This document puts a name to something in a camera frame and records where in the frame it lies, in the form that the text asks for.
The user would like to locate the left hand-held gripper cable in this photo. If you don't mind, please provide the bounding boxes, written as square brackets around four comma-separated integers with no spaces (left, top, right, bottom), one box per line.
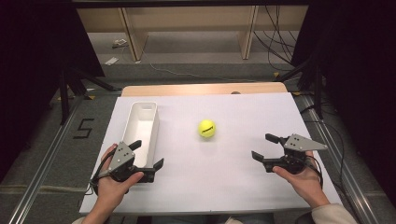
[84,151,114,197]

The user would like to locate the bundle of black cables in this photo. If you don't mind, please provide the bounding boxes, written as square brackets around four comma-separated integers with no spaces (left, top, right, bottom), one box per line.
[252,4,301,73]

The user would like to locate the black metal stand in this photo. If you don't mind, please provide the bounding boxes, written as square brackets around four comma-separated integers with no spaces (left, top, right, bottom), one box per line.
[57,66,123,125]
[274,54,325,120]

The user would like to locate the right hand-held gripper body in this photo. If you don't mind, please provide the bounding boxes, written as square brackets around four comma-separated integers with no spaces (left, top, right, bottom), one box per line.
[262,133,329,175]

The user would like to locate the light wooden furniture frame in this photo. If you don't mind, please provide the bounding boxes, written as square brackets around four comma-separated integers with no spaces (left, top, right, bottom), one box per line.
[76,4,309,63]

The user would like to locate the person's left hand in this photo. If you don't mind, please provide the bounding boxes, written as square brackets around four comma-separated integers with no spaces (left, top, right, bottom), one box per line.
[92,143,145,204]

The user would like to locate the person's right hand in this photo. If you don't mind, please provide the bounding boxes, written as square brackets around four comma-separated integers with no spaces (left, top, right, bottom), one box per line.
[272,150,331,209]

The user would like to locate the small grey floor device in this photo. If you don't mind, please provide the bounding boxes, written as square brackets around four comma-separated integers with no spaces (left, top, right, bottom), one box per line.
[111,38,129,49]

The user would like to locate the white table cover sheet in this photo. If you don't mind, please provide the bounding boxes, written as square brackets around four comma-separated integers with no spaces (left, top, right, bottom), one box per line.
[78,91,344,216]

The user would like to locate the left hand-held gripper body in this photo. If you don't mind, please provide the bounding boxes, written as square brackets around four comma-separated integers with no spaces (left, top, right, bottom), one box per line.
[98,141,156,184]

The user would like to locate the white oblong plastic container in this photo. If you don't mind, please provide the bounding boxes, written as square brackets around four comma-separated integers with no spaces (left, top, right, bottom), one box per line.
[120,101,161,169]

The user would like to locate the black curtain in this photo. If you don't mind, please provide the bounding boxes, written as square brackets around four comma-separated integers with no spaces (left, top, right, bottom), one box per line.
[290,0,396,200]
[0,0,106,185]

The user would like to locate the thin white floor cable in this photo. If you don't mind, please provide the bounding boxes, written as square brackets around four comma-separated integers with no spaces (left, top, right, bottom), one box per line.
[148,62,260,84]

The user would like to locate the black floor cable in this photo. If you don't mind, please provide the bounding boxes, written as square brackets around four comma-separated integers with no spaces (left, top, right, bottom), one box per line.
[302,104,347,195]

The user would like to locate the yellow tennis ball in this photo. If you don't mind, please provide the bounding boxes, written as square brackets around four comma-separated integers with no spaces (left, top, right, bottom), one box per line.
[197,119,217,139]

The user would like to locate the metal floor rail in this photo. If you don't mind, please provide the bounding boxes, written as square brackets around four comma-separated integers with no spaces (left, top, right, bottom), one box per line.
[299,92,380,224]
[7,94,88,224]

